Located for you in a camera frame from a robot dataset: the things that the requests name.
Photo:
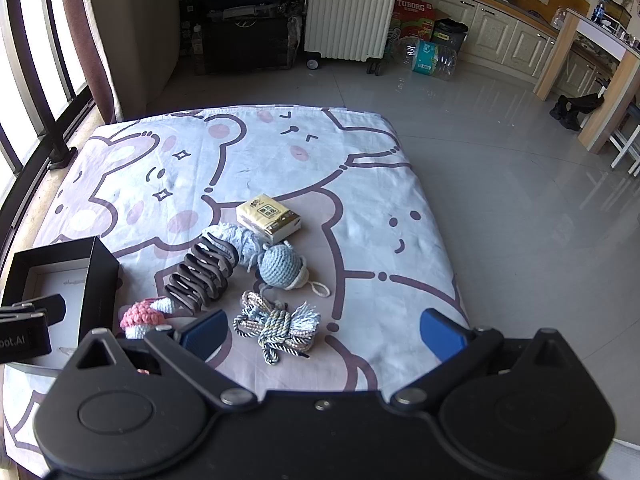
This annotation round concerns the brown curtain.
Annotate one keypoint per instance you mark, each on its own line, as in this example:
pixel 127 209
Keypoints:
pixel 95 35

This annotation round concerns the white stool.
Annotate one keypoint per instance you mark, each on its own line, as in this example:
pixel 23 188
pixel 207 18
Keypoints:
pixel 627 145

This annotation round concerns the black shoes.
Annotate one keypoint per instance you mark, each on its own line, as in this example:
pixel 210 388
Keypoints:
pixel 575 107

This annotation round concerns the pink crochet mushroom toy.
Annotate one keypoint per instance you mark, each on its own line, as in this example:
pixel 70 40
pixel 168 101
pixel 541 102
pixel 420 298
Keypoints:
pixel 142 315

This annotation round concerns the brown hair claw clip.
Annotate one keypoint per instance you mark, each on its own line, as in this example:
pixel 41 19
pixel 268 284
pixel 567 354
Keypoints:
pixel 200 277

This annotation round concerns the blue crochet ball toy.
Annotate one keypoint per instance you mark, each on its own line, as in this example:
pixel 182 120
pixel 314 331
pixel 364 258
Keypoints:
pixel 280 267

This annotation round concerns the yellow tissue pack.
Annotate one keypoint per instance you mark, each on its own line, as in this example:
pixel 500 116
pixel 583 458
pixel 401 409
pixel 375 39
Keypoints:
pixel 267 215

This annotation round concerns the wooden table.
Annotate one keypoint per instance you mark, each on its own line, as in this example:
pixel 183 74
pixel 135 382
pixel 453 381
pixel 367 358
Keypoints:
pixel 615 85

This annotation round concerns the pack of water bottles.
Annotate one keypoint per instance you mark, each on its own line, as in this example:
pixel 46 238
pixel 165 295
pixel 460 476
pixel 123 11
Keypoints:
pixel 430 55

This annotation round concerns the cartoon bear printed blanket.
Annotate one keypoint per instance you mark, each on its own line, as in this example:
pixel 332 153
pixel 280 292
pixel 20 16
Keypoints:
pixel 260 160

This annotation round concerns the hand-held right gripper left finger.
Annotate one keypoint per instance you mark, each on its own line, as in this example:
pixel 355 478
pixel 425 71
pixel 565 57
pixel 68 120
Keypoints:
pixel 206 332

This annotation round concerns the dark window railing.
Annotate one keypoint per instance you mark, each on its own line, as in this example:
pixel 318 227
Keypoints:
pixel 30 85

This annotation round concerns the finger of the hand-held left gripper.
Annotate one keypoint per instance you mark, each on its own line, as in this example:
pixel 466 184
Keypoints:
pixel 47 307

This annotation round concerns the cream kitchen cabinets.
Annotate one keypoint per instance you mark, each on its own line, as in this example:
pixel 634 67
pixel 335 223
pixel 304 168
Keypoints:
pixel 505 35

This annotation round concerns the dark luggage pile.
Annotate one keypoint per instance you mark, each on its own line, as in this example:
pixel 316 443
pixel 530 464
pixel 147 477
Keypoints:
pixel 240 20

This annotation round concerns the light blue fluffy scrunchie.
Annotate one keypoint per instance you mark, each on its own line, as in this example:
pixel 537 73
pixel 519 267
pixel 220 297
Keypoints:
pixel 235 240

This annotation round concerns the black storage box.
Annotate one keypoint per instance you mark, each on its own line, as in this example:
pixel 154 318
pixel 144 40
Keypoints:
pixel 97 280

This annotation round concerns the black trash bin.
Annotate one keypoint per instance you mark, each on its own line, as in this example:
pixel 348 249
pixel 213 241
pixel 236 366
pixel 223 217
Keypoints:
pixel 450 35

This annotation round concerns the red and green cardboard box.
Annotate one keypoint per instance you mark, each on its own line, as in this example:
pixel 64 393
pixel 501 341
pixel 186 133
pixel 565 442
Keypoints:
pixel 412 15

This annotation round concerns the white ribbed suitcase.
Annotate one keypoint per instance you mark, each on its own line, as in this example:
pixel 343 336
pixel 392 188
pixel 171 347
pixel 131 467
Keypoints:
pixel 350 10

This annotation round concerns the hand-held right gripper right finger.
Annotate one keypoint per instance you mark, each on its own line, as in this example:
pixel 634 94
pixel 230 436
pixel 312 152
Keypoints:
pixel 440 334

